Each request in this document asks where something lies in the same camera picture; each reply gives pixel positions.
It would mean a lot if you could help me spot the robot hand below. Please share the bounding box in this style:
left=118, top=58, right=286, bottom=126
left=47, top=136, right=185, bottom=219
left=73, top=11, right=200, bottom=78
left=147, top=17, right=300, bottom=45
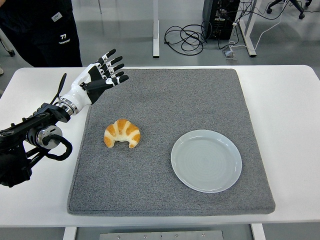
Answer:
left=58, top=48, right=130, bottom=115

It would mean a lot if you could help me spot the croissant bread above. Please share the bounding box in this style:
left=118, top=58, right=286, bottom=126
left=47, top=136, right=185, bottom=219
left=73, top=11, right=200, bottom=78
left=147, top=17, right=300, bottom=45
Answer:
left=103, top=119, right=141, bottom=149

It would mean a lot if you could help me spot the pale blue round plate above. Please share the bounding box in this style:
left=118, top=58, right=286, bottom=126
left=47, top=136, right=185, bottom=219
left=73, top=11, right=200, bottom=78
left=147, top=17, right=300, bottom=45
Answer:
left=170, top=129, right=243, bottom=194

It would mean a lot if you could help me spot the person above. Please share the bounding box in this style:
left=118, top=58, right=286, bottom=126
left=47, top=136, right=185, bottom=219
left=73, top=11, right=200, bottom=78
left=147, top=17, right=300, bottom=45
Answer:
left=0, top=0, right=83, bottom=68

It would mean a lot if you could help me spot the grey fabric mat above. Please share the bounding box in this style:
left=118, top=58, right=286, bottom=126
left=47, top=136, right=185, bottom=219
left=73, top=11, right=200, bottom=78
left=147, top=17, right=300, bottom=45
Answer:
left=66, top=68, right=276, bottom=218

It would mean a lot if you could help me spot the grey stand leg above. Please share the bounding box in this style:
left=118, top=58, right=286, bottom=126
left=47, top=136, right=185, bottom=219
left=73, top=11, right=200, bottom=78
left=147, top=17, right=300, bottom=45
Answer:
left=0, top=28, right=16, bottom=57

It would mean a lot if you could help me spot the white table leg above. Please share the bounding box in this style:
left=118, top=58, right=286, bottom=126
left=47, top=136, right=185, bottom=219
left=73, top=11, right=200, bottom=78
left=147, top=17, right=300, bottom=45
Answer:
left=251, top=223, right=266, bottom=240
left=62, top=226, right=78, bottom=240

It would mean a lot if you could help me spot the black computer tower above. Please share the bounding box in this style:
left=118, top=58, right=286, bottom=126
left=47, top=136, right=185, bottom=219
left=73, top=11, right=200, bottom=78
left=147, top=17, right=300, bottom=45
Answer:
left=201, top=0, right=241, bottom=41

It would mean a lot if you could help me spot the floor socket box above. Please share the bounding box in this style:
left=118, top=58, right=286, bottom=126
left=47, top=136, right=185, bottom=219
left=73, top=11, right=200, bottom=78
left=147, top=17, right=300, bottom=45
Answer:
left=222, top=48, right=237, bottom=60

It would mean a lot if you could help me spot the white desk leg with foot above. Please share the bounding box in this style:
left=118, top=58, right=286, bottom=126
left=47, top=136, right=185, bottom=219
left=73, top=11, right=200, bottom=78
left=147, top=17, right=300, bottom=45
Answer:
left=238, top=0, right=258, bottom=58

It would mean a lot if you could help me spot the black office chair base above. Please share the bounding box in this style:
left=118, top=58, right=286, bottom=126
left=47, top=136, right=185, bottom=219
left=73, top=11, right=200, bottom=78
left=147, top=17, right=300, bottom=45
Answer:
left=266, top=0, right=306, bottom=20

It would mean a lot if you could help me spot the white desk post with foot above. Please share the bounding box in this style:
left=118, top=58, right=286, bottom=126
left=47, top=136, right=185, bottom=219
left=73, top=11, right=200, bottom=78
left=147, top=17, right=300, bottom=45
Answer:
left=151, top=0, right=160, bottom=59

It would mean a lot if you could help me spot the black cable tangle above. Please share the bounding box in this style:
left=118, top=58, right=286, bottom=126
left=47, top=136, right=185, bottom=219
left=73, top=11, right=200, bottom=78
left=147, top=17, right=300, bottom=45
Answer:
left=164, top=23, right=208, bottom=55

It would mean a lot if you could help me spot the white cable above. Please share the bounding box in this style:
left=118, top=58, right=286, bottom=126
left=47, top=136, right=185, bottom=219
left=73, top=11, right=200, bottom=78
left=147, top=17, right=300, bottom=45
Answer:
left=228, top=0, right=288, bottom=50

